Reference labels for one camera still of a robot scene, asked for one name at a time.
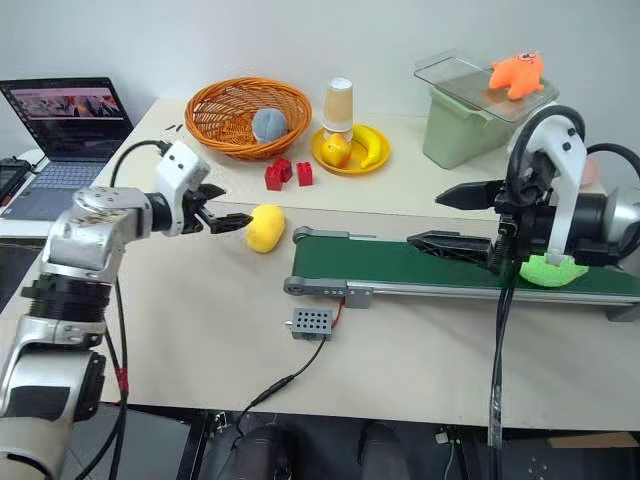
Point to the grey perforated controller box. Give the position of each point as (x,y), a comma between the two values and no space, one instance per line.
(310,324)

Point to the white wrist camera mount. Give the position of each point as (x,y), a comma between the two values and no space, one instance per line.
(176,162)
(565,165)

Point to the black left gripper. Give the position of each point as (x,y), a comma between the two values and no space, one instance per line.
(194,215)

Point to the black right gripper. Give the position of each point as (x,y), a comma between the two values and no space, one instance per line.
(527,220)

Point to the open laptop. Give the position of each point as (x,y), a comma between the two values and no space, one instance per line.
(65,145)

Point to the grey plush ball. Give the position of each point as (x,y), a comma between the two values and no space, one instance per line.
(270,126)

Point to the small red building block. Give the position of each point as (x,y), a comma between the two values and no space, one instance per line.
(305,174)

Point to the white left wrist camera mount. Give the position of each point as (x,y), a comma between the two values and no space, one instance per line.
(176,162)

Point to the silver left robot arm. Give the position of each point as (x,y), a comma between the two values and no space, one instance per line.
(80,225)

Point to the white side desk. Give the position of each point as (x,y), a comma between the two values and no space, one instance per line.
(20,227)

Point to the yellow banana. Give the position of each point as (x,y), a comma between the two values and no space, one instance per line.
(371,142)

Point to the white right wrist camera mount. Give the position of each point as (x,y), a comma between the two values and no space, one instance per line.
(565,165)

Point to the pale green storage bin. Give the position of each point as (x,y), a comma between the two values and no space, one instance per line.
(460,135)

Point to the yellow plate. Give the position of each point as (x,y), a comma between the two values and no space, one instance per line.
(380,155)

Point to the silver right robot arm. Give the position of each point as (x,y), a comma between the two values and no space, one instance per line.
(620,215)

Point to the orange yellow toy fruit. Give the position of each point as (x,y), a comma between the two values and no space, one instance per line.
(336,151)

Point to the orange plush toy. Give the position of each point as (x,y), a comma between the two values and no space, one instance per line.
(517,75)

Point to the yellow plush toy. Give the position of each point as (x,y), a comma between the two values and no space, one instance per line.
(266,230)

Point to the black handheld device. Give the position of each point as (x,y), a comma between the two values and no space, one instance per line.
(12,180)

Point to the black table frame leg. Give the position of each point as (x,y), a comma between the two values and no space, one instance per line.
(192,445)

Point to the clear plastic bin lid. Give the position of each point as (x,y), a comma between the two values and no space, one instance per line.
(460,80)

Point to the small dark screws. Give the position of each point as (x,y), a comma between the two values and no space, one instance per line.
(175,127)

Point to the green conveyor belt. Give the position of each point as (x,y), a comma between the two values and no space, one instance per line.
(380,265)

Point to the large red building block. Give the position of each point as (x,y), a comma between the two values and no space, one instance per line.
(277,175)

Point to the green plush toy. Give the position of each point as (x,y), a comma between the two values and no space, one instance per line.
(542,274)

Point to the upturned paper cup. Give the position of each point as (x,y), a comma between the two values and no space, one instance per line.
(340,102)

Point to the orange wicker basket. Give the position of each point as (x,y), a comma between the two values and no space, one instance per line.
(220,107)

